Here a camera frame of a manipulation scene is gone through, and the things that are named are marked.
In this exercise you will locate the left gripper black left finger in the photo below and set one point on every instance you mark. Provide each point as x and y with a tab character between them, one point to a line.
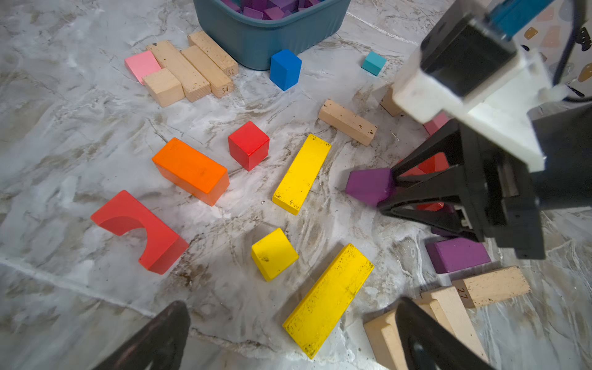
158	345

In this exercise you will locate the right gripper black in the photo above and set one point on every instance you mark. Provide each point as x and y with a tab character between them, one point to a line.
511	197

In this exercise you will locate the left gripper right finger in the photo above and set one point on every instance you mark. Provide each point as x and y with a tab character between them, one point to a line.
427	345

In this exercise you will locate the purple brick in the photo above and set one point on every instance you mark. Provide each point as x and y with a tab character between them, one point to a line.
456	254
371	186

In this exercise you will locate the teal storage bin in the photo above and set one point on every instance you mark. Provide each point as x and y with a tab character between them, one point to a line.
253	42

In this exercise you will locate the natural wood arch brick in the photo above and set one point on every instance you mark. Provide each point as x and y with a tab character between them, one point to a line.
442	304

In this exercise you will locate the pink brick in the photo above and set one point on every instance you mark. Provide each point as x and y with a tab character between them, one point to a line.
436	123

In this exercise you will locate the natural wood brick centre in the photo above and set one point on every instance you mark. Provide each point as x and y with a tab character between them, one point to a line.
389	104

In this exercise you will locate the natural wood flat brick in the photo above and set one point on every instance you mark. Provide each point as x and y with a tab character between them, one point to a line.
491	287

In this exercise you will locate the long yellow brick lower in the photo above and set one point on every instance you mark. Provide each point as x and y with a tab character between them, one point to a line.
319	312

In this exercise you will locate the long yellow brick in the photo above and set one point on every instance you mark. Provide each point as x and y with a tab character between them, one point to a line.
297	182
319	312

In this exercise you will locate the teal cube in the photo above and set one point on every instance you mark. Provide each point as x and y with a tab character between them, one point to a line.
374	63

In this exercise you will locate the natural wood brick slanted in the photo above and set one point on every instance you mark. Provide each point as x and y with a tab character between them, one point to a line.
347	122

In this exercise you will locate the small yellow cube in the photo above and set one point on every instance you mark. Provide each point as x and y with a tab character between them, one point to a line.
273	254

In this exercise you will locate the long yellow brick upper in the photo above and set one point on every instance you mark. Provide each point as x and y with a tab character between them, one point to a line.
297	182

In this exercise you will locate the orange brick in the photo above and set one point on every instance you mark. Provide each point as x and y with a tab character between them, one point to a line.
192	171

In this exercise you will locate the blue cube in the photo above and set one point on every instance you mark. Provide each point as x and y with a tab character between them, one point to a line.
285	69

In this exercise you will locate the red cube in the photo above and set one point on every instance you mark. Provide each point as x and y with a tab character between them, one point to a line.
249	145

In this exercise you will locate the natural wood cube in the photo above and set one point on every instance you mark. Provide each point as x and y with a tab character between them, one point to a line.
164	87

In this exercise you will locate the long natural wood brick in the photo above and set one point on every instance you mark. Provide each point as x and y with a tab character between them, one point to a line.
195	85

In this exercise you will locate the small pink cube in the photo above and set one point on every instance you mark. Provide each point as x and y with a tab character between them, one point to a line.
142	65

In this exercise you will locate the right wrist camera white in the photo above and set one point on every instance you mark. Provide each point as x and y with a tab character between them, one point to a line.
470	67

